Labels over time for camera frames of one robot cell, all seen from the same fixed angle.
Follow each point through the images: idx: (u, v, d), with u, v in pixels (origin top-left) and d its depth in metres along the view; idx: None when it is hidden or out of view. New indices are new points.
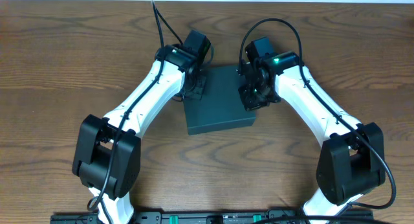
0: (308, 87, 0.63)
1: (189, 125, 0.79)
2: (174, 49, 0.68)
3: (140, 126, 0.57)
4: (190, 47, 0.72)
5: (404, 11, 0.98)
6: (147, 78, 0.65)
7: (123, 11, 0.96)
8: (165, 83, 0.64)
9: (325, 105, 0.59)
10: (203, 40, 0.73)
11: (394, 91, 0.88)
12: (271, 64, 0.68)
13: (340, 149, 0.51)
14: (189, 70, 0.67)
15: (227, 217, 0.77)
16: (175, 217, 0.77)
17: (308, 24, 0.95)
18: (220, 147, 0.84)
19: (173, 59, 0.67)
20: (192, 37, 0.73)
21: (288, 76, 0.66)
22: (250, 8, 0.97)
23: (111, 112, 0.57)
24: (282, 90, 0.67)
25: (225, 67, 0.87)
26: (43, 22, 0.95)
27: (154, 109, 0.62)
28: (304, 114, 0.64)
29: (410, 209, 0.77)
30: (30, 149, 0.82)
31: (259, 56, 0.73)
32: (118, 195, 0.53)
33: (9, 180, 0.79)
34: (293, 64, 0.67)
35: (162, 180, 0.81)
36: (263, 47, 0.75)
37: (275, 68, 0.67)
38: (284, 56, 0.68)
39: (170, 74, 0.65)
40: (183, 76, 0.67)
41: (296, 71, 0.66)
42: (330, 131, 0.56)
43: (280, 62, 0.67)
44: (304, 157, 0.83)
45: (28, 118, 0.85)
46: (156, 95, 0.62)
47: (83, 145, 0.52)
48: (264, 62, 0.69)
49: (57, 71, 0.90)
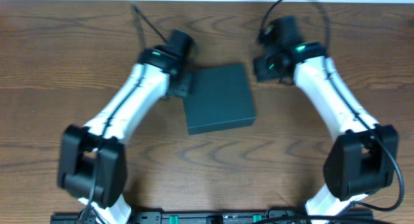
0: (330, 81, 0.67)
1: (189, 125, 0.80)
2: (154, 52, 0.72)
3: (123, 131, 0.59)
4: (173, 46, 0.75)
5: (404, 11, 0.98)
6: (127, 84, 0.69)
7: (124, 11, 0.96)
8: (147, 87, 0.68)
9: (345, 102, 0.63)
10: (184, 39, 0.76)
11: (394, 92, 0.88)
12: (297, 54, 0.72)
13: (353, 146, 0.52)
14: (172, 70, 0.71)
15: (227, 217, 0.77)
16: (175, 217, 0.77)
17: (308, 24, 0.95)
18: (220, 147, 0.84)
19: (156, 63, 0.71)
20: (173, 36, 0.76)
21: (310, 65, 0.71)
22: (250, 8, 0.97)
23: (92, 121, 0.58)
24: (303, 76, 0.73)
25: (227, 67, 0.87)
26: (43, 22, 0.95)
27: (136, 113, 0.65)
28: (322, 106, 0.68)
29: (411, 209, 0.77)
30: (30, 149, 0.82)
31: (284, 39, 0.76)
32: (106, 204, 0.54)
33: (10, 180, 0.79)
34: (317, 55, 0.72)
35: (162, 180, 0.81)
36: (287, 28, 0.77)
37: (299, 57, 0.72)
38: (310, 46, 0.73)
39: (151, 78, 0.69)
40: (165, 78, 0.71)
41: (319, 61, 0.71)
42: (347, 126, 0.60)
43: (305, 54, 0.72)
44: (304, 157, 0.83)
45: (28, 118, 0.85)
46: (140, 98, 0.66)
47: (66, 157, 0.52)
48: (289, 51, 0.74)
49: (57, 71, 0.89)
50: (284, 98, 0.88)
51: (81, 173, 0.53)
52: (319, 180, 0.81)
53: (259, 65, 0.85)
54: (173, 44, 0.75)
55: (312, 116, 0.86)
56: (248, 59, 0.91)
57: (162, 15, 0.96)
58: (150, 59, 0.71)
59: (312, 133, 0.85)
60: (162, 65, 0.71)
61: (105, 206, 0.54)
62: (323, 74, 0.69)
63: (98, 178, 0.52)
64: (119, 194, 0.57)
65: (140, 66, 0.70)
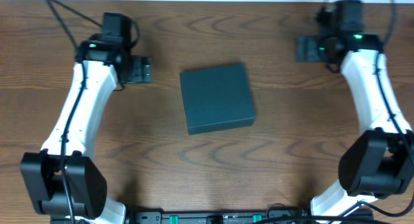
0: (376, 76, 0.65)
1: (189, 125, 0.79)
2: (91, 44, 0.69)
3: (83, 142, 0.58)
4: (110, 33, 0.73)
5: (404, 10, 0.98)
6: (72, 87, 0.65)
7: (123, 11, 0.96)
8: (94, 85, 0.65)
9: (383, 100, 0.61)
10: (120, 21, 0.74)
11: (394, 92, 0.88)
12: (352, 39, 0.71)
13: (378, 144, 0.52)
14: (116, 59, 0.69)
15: (227, 217, 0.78)
16: (175, 217, 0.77)
17: (308, 24, 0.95)
18: (220, 147, 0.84)
19: (96, 52, 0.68)
20: (107, 20, 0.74)
21: (364, 52, 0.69)
22: (250, 8, 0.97)
23: (48, 141, 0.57)
24: (349, 65, 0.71)
25: (227, 67, 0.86)
26: (43, 22, 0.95)
27: (92, 117, 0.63)
28: (359, 97, 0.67)
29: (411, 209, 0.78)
30: (30, 149, 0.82)
31: (345, 23, 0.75)
32: (92, 215, 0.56)
33: (10, 180, 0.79)
34: (371, 48, 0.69)
35: (162, 180, 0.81)
36: (350, 12, 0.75)
37: (354, 44, 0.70)
38: (367, 37, 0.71)
39: (96, 76, 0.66)
40: (111, 70, 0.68)
41: (373, 53, 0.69)
42: (378, 123, 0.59)
43: (361, 43, 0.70)
44: (305, 157, 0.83)
45: (28, 118, 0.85)
46: (90, 101, 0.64)
47: (34, 185, 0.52)
48: (345, 36, 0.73)
49: (57, 71, 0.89)
50: (284, 98, 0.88)
51: (56, 193, 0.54)
52: (319, 180, 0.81)
53: (310, 46, 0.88)
54: (109, 31, 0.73)
55: (312, 116, 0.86)
56: (248, 58, 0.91)
57: (162, 15, 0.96)
58: (89, 53, 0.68)
59: (312, 133, 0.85)
60: (104, 57, 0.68)
61: (91, 217, 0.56)
62: (371, 68, 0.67)
63: (74, 193, 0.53)
64: (102, 199, 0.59)
65: (80, 65, 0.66)
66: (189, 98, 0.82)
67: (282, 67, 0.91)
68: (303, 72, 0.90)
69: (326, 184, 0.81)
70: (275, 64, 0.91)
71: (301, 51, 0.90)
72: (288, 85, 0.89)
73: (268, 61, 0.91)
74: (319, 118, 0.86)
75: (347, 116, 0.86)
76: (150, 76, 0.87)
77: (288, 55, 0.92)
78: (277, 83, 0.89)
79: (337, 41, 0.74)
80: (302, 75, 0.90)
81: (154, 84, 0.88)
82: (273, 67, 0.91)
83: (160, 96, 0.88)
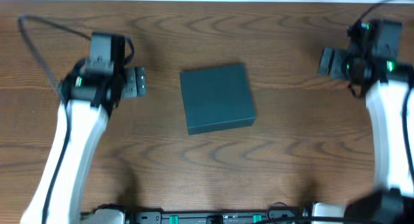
0: (402, 120, 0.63)
1: (190, 125, 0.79)
2: (79, 78, 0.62)
3: (68, 211, 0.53)
4: (99, 57, 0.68)
5: (405, 10, 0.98)
6: (56, 138, 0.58)
7: (124, 11, 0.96)
8: (79, 136, 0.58)
9: (407, 153, 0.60)
10: (110, 45, 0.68)
11: None
12: (382, 66, 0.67)
13: (389, 209, 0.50)
14: (107, 95, 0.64)
15: (227, 217, 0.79)
16: (175, 217, 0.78)
17: (308, 24, 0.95)
18: (220, 147, 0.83)
19: (85, 87, 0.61)
20: (97, 46, 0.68)
21: (396, 83, 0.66)
22: (250, 8, 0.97)
23: (28, 212, 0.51)
24: (374, 100, 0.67)
25: (227, 68, 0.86)
26: (43, 22, 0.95)
27: (79, 172, 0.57)
28: (378, 137, 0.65)
29: None
30: (30, 149, 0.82)
31: (378, 46, 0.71)
32: None
33: (10, 180, 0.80)
34: (403, 81, 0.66)
35: (162, 180, 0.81)
36: (385, 35, 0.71)
37: (383, 72, 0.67)
38: (398, 67, 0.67)
39: (82, 124, 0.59)
40: (99, 114, 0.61)
41: (402, 90, 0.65)
42: (396, 177, 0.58)
43: (392, 73, 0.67)
44: (305, 157, 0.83)
45: (28, 118, 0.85)
46: (76, 156, 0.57)
47: None
48: (376, 62, 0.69)
49: (57, 71, 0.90)
50: (284, 98, 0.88)
51: None
52: (319, 180, 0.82)
53: (338, 62, 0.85)
54: (99, 54, 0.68)
55: (312, 116, 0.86)
56: (248, 58, 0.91)
57: (162, 15, 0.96)
58: (74, 91, 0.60)
59: (312, 132, 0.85)
60: (92, 96, 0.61)
61: None
62: (399, 112, 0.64)
63: None
64: None
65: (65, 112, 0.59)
66: (189, 98, 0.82)
67: (282, 67, 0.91)
68: (303, 72, 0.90)
69: (325, 183, 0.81)
70: (274, 64, 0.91)
71: (325, 64, 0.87)
72: (288, 85, 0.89)
73: (268, 61, 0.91)
74: (319, 118, 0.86)
75: (347, 116, 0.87)
76: (145, 89, 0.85)
77: (288, 55, 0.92)
78: (277, 83, 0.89)
79: (365, 67, 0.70)
80: (302, 75, 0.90)
81: (154, 84, 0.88)
82: (273, 68, 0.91)
83: (159, 96, 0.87)
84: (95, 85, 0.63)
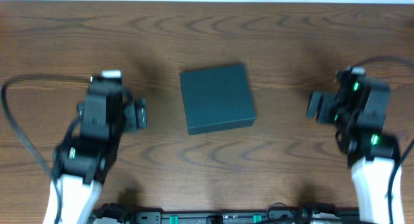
0: (388, 202, 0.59)
1: (189, 125, 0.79)
2: (72, 153, 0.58)
3: None
4: (94, 120, 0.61)
5: (405, 10, 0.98)
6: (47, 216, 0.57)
7: (123, 11, 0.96)
8: (67, 219, 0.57)
9: None
10: (105, 107, 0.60)
11: (394, 92, 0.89)
12: (367, 143, 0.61)
13: None
14: (101, 164, 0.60)
15: (227, 217, 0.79)
16: (175, 217, 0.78)
17: (308, 24, 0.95)
18: (220, 147, 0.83)
19: (77, 158, 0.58)
20: (90, 107, 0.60)
21: (382, 158, 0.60)
22: (250, 8, 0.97)
23: None
24: (358, 177, 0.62)
25: (228, 68, 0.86)
26: (43, 23, 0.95)
27: None
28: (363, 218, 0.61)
29: (409, 209, 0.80)
30: (30, 149, 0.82)
31: (362, 113, 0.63)
32: None
33: (10, 180, 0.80)
34: (389, 157, 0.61)
35: (162, 181, 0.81)
36: (373, 100, 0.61)
37: (367, 151, 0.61)
38: (385, 145, 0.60)
39: (70, 205, 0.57)
40: (92, 190, 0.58)
41: (389, 166, 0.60)
42: None
43: (376, 148, 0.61)
44: (304, 157, 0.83)
45: (28, 118, 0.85)
46: None
47: None
48: (361, 135, 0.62)
49: (57, 72, 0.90)
50: (284, 98, 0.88)
51: None
52: (319, 180, 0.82)
53: (326, 107, 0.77)
54: (92, 116, 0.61)
55: None
56: (248, 59, 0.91)
57: (162, 15, 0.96)
58: (68, 168, 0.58)
59: (312, 133, 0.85)
60: (86, 168, 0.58)
61: None
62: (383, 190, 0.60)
63: None
64: None
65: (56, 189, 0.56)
66: (189, 98, 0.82)
67: (282, 67, 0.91)
68: (303, 72, 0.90)
69: (325, 183, 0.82)
70: (274, 64, 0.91)
71: (314, 107, 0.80)
72: (288, 85, 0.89)
73: (268, 61, 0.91)
74: None
75: None
76: (146, 121, 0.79)
77: (287, 55, 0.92)
78: (277, 83, 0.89)
79: (350, 140, 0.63)
80: (302, 76, 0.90)
81: (154, 84, 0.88)
82: (273, 68, 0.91)
83: (159, 96, 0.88)
84: (90, 152, 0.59)
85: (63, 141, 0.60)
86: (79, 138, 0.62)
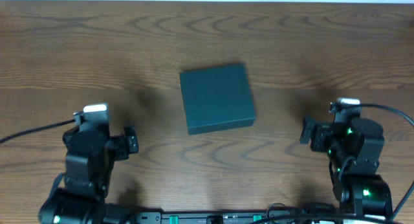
0: None
1: (190, 125, 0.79)
2: (57, 215, 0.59)
3: None
4: (77, 178, 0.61)
5: (405, 10, 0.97)
6: None
7: (123, 11, 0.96)
8: None
9: None
10: (87, 166, 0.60)
11: (395, 92, 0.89)
12: (360, 195, 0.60)
13: None
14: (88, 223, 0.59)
15: (227, 217, 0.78)
16: (175, 217, 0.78)
17: (308, 24, 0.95)
18: (220, 147, 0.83)
19: (65, 219, 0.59)
20: (73, 168, 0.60)
21: (372, 212, 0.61)
22: (250, 8, 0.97)
23: None
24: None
25: (228, 67, 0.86)
26: (43, 22, 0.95)
27: None
28: None
29: (409, 209, 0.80)
30: (30, 149, 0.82)
31: (357, 159, 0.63)
32: None
33: (10, 180, 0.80)
34: (379, 210, 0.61)
35: (162, 181, 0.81)
36: (368, 149, 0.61)
37: (360, 203, 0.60)
38: (374, 197, 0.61)
39: None
40: None
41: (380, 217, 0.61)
42: None
43: (369, 199, 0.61)
44: (304, 158, 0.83)
45: (28, 118, 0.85)
46: None
47: None
48: (353, 186, 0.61)
49: (57, 72, 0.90)
50: (284, 98, 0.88)
51: None
52: (319, 180, 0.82)
53: (322, 136, 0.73)
54: (76, 175, 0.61)
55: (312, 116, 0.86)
56: (248, 59, 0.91)
57: (162, 15, 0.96)
58: None
59: None
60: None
61: None
62: None
63: None
64: None
65: None
66: (189, 98, 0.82)
67: (282, 67, 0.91)
68: (302, 72, 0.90)
69: (325, 183, 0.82)
70: (274, 64, 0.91)
71: (308, 134, 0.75)
72: (288, 85, 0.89)
73: (268, 61, 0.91)
74: (320, 118, 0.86)
75: None
76: (138, 146, 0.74)
77: (287, 55, 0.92)
78: (276, 83, 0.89)
79: (342, 188, 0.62)
80: (302, 75, 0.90)
81: (154, 84, 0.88)
82: (273, 68, 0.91)
83: (159, 96, 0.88)
84: (76, 214, 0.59)
85: (46, 202, 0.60)
86: (64, 195, 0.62)
